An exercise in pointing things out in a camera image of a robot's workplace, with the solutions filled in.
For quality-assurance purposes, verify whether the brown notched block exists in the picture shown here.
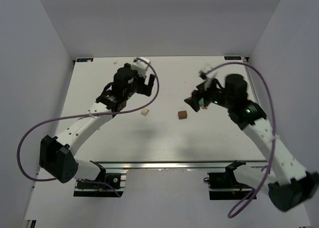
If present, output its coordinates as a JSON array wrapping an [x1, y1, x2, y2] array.
[[177, 111, 188, 119]]

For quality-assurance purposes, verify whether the beige arch block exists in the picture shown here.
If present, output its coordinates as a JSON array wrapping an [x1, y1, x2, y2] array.
[[141, 108, 150, 116]]

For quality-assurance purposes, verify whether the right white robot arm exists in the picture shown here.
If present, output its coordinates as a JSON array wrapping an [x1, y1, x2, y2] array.
[[184, 74, 319, 212]]

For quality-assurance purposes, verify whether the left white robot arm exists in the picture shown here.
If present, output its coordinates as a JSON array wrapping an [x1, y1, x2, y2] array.
[[39, 57, 156, 184]]

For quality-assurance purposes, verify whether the right blue corner label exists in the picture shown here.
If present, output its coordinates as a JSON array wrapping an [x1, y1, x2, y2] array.
[[224, 56, 242, 60]]

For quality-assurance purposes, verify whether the blue corner label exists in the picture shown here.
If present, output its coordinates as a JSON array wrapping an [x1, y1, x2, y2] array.
[[224, 56, 242, 60], [76, 58, 93, 63]]

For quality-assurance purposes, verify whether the left blue corner label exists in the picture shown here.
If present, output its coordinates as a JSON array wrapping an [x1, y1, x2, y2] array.
[[76, 58, 93, 63]]

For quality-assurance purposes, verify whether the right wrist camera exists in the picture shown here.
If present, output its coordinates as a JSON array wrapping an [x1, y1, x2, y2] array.
[[199, 63, 218, 91]]

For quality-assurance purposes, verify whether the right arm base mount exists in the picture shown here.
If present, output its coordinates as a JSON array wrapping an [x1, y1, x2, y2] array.
[[203, 160, 252, 201]]

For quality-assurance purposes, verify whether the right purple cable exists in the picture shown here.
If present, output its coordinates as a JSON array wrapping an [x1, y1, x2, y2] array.
[[200, 62, 276, 218]]

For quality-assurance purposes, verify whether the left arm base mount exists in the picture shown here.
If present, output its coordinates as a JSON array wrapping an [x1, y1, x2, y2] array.
[[73, 169, 127, 198]]

